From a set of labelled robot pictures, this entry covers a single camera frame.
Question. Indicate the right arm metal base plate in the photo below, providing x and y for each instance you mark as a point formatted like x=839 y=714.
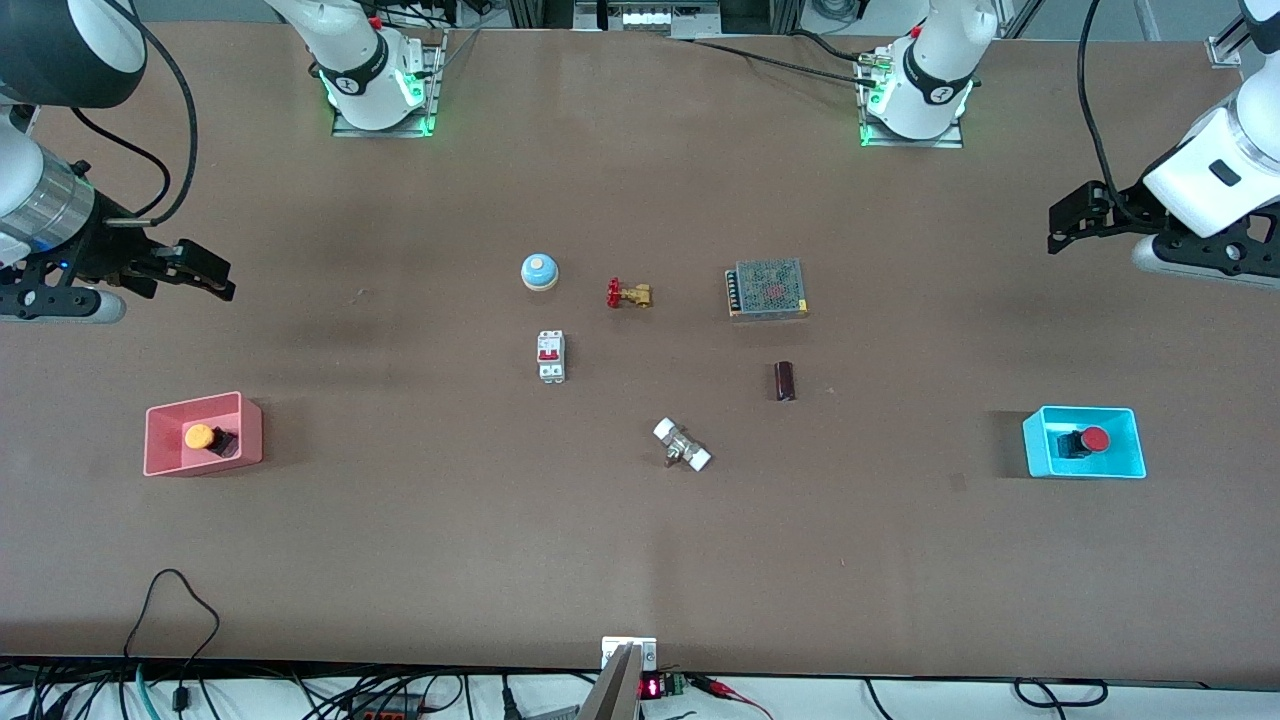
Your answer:
x=436 y=90

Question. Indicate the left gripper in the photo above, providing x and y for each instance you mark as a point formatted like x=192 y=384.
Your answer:
x=1118 y=211

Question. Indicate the metal fitting with white caps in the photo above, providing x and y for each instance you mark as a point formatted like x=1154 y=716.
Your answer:
x=683 y=446

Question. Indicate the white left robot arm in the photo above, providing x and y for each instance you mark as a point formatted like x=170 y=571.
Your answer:
x=940 y=60

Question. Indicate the metal mesh power supply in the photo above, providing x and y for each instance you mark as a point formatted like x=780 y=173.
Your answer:
x=768 y=288

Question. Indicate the red push button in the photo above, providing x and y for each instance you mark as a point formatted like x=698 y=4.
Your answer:
x=1095 y=439

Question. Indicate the cyan plastic box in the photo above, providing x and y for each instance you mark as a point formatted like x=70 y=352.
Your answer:
x=1040 y=455

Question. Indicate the aluminium frame with white device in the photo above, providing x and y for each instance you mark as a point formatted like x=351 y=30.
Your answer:
x=665 y=18

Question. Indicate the pink plastic box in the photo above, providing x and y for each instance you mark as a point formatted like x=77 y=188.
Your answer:
x=165 y=455

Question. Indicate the grey camera mount bar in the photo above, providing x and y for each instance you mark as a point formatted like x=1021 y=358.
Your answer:
x=615 y=690

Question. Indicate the white circuit breaker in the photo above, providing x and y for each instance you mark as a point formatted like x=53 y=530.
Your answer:
x=551 y=357

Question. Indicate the blue service bell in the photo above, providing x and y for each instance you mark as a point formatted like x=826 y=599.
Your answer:
x=539 y=270

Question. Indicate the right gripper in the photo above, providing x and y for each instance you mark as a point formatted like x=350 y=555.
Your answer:
x=98 y=255

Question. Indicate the dark brown cylinder capacitor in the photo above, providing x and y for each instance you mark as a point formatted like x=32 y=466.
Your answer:
x=785 y=381

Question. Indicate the power strip with red switches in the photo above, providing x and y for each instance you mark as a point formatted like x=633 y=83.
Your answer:
x=385 y=712

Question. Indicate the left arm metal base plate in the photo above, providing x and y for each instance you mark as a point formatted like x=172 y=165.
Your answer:
x=950 y=140

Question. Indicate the yellow push button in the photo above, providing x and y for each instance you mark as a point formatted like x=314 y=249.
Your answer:
x=198 y=436

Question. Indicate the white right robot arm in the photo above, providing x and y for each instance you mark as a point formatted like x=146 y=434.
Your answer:
x=350 y=50

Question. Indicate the red digit display module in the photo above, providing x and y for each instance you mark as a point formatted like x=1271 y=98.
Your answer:
x=650 y=688

